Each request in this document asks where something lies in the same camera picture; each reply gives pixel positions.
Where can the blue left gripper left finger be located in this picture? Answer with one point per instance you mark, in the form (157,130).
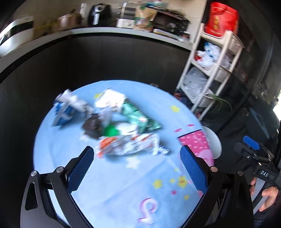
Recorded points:
(78,167)

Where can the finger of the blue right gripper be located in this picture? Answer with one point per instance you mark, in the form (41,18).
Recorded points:
(251,141)

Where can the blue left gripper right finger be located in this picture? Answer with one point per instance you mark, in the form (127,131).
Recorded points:
(196,168)

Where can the orange white printed wrapper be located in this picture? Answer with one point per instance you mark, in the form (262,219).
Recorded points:
(122,145)

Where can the blue white carton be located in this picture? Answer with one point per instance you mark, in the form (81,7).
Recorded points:
(67,105)

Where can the green snack packet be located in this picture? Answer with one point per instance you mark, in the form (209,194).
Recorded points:
(135,116)

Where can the white paper cup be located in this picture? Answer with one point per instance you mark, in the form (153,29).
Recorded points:
(110,98)

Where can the white round trash bin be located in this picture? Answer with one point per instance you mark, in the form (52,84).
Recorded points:
(214,142)

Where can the person's right hand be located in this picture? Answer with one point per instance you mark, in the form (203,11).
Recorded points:
(270,193)

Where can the light blue cartoon tablecloth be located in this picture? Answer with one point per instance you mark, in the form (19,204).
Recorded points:
(144,190)

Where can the green spider plant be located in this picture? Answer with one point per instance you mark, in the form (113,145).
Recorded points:
(218,103)

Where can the dark blue shopping bag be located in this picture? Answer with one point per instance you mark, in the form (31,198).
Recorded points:
(181,96)

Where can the white tiered storage rack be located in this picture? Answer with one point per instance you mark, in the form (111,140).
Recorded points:
(208,68)

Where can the red gift bag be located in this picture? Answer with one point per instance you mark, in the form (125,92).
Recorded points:
(221,18)

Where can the black microwave oven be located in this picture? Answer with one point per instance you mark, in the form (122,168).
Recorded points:
(170,21)

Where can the white black rice cooker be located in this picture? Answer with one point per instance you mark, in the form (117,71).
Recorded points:
(16,34)

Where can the copper cooking pot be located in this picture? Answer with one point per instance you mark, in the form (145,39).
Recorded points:
(69,21)

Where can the black air fryer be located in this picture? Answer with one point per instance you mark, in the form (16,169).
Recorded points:
(99,15)

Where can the brown paper food pouch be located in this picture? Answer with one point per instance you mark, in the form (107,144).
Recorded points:
(143,19)

